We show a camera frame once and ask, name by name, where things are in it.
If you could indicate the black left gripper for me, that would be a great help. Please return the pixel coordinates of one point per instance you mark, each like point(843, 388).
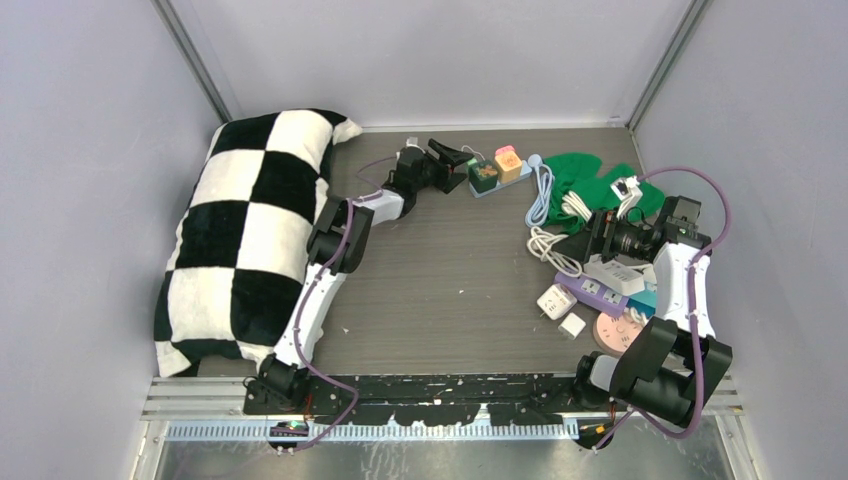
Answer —
point(449, 159)

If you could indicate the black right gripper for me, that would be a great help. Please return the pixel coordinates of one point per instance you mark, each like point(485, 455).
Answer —
point(596, 236)

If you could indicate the white power strip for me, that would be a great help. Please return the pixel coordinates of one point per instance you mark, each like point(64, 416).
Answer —
point(617, 276)

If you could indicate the orange cube adapter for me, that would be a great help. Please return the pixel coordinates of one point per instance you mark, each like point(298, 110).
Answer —
point(509, 166)

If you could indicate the white tiger cube socket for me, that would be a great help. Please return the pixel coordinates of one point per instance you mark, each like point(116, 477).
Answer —
point(556, 301)

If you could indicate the light blue power strip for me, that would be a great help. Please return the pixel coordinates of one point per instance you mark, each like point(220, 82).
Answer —
point(525, 173)

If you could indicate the white charger plug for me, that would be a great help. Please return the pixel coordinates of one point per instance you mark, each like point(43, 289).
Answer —
point(571, 326)

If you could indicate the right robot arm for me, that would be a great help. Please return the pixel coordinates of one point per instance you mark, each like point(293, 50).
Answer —
point(675, 363)

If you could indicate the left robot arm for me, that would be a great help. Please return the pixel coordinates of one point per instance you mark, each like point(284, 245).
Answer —
point(335, 249)

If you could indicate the pink round socket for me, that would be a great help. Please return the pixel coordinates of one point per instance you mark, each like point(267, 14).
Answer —
point(614, 335)

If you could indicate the dark green cube adapter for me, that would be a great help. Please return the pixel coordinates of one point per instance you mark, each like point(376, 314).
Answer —
point(483, 175)

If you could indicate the purple power strip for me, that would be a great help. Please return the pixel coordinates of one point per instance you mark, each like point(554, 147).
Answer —
point(594, 294)

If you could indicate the green cloth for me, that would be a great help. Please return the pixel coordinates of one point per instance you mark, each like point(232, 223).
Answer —
point(579, 173)

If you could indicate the teal power strip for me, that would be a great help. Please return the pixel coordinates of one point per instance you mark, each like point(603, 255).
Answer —
point(645, 300)

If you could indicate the black white checkered pillow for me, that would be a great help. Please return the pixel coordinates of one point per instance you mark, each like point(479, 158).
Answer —
point(237, 270)

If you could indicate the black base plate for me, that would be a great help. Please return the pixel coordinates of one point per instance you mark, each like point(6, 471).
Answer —
point(434, 400)

